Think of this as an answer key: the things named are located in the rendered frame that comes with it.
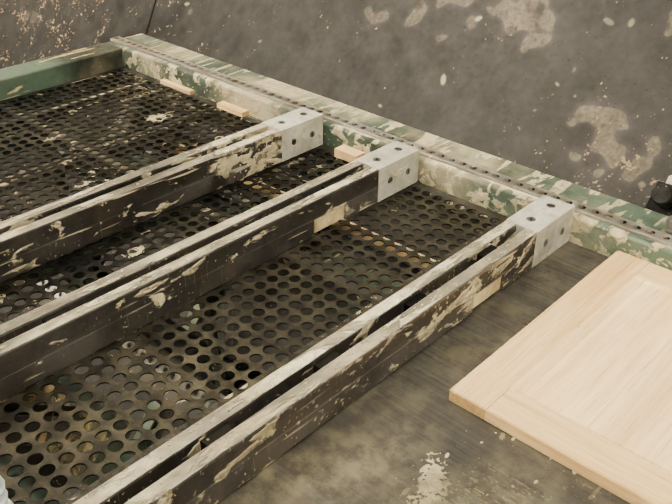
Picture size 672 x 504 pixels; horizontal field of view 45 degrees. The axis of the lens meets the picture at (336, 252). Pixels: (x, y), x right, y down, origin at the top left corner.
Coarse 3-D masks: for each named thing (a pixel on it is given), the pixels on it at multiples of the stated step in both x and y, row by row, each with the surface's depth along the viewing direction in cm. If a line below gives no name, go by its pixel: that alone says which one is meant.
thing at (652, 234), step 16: (144, 48) 215; (176, 64) 206; (192, 64) 204; (224, 80) 195; (240, 80) 195; (272, 96) 186; (320, 112) 179; (352, 128) 172; (368, 128) 171; (416, 144) 164; (448, 160) 158; (480, 176) 153; (496, 176) 153; (528, 192) 147; (544, 192) 148; (576, 208) 142; (592, 208) 142; (624, 224) 138; (640, 224) 138; (656, 240) 134
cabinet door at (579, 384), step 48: (576, 288) 127; (624, 288) 128; (528, 336) 117; (576, 336) 117; (624, 336) 117; (480, 384) 108; (528, 384) 108; (576, 384) 108; (624, 384) 108; (528, 432) 100; (576, 432) 100; (624, 432) 101; (624, 480) 94
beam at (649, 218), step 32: (128, 64) 218; (160, 64) 208; (224, 64) 207; (224, 96) 195; (256, 96) 188; (288, 96) 188; (320, 96) 188; (384, 128) 173; (480, 160) 160; (448, 192) 158; (480, 192) 153; (512, 192) 148; (576, 192) 149; (576, 224) 141; (608, 224) 139; (608, 256) 139; (640, 256) 135
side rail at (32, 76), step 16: (96, 48) 216; (112, 48) 216; (32, 64) 205; (48, 64) 205; (64, 64) 206; (80, 64) 209; (96, 64) 212; (112, 64) 216; (0, 80) 195; (16, 80) 198; (32, 80) 201; (48, 80) 204; (64, 80) 207; (0, 96) 196; (16, 96) 199; (32, 96) 202; (48, 96) 206; (64, 96) 209; (80, 96) 212
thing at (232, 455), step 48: (480, 240) 129; (528, 240) 130; (432, 288) 120; (480, 288) 123; (336, 336) 107; (384, 336) 108; (432, 336) 117; (288, 384) 101; (336, 384) 102; (192, 432) 92; (240, 432) 92; (288, 432) 98; (0, 480) 71; (144, 480) 87; (192, 480) 87; (240, 480) 94
